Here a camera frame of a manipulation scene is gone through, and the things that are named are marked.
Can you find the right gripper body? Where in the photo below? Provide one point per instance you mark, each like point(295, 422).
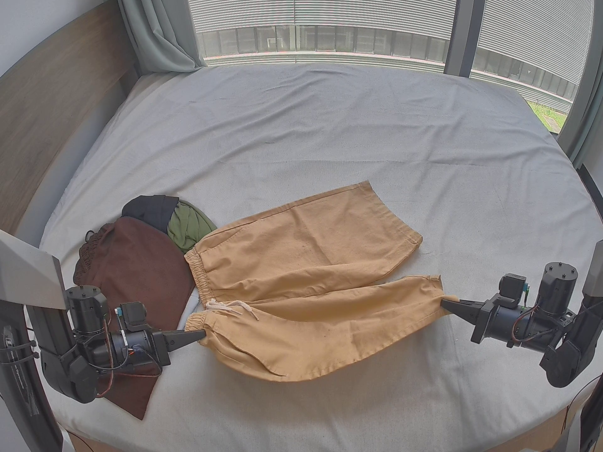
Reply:
point(504, 327)

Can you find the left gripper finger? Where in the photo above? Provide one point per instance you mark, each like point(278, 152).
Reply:
point(181, 335)
point(181, 342)

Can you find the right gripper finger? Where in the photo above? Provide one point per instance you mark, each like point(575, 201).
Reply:
point(471, 306)
point(468, 319)

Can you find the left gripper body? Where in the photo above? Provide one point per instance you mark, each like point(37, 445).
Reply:
point(141, 349)

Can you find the tan trousers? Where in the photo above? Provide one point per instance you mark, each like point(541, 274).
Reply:
point(306, 262)

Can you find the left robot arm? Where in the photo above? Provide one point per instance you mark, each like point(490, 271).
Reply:
point(85, 309)

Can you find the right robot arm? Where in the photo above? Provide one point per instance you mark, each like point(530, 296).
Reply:
point(560, 285)

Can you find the bed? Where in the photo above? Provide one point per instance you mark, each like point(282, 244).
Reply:
point(329, 134)

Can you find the brown shorts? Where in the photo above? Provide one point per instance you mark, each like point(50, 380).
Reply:
point(141, 271)

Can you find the green garment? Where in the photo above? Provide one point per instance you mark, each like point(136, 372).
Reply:
point(188, 229)

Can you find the black garment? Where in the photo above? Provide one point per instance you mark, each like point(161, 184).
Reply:
point(146, 212)

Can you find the grey-green curtain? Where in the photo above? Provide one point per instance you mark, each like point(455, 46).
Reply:
point(594, 111)
point(150, 26)

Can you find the window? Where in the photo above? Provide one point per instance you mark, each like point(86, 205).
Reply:
point(329, 7)

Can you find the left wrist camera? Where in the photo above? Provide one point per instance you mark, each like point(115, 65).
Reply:
point(132, 316)

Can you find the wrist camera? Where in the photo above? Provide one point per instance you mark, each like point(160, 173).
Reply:
point(132, 316)
point(512, 290)

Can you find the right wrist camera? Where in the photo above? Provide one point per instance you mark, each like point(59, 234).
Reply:
point(512, 290)

